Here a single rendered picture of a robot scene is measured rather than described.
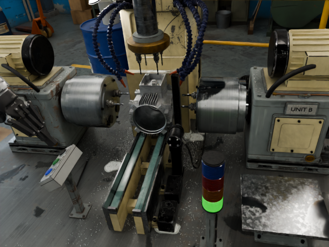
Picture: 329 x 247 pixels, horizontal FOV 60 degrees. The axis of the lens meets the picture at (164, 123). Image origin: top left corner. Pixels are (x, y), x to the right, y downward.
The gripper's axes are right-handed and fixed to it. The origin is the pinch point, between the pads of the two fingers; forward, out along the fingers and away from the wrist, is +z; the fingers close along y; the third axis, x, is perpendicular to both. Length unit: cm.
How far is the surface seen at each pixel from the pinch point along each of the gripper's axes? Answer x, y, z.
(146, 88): -22.7, 38.3, 14.9
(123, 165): -7.7, 9.8, 29.0
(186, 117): -23, 50, 42
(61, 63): 228, 319, -11
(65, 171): -3.5, -7.8, 11.3
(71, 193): 6.1, -6.2, 21.5
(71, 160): -3.5, -2.9, 10.8
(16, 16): 414, 547, -151
